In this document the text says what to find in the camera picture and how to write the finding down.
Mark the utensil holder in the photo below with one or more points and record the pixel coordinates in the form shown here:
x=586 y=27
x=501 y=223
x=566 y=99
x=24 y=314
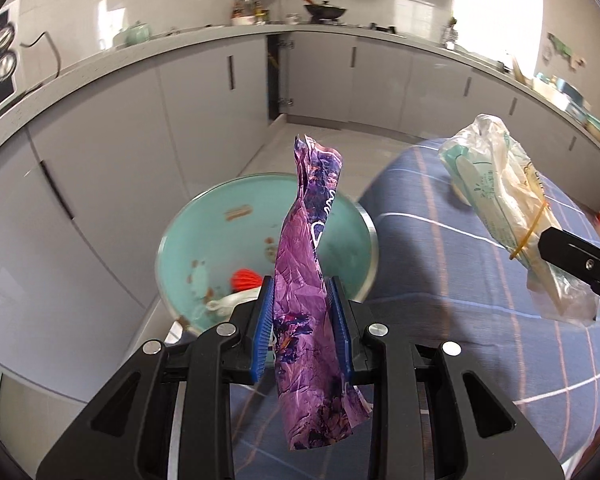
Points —
x=450 y=35

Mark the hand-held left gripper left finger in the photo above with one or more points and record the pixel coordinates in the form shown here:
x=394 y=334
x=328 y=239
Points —
x=262 y=330

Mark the black wok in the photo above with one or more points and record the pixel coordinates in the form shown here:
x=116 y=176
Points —
x=325 y=10

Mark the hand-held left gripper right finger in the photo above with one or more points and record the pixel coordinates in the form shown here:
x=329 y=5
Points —
x=341 y=330

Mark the teal round bin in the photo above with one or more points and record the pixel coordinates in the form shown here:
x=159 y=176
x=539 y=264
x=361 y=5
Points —
x=215 y=230

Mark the teal basins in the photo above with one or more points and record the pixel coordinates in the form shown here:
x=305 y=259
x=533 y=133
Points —
x=592 y=120

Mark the blue plaid tablecloth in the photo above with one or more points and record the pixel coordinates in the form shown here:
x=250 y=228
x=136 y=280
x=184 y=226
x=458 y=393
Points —
x=455 y=310

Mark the green teapot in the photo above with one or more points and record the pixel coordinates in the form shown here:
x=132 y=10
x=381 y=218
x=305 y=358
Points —
x=132 y=35

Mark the white bowl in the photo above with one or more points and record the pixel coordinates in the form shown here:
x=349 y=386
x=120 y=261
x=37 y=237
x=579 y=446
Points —
x=242 y=20

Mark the red mesh net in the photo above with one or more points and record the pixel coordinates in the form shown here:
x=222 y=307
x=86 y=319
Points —
x=244 y=280

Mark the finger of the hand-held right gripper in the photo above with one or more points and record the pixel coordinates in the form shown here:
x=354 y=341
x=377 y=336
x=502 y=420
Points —
x=580 y=260

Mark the blue dish drainer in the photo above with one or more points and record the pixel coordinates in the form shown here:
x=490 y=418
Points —
x=567 y=94

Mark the grey kitchen counter cabinets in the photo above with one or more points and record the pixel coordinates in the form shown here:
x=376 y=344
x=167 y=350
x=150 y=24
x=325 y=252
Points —
x=105 y=125

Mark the clear plastic bag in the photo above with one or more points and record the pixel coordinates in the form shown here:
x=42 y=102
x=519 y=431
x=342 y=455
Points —
x=490 y=185

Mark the purple foil wrapper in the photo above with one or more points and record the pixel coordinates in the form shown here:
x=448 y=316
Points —
x=300 y=260

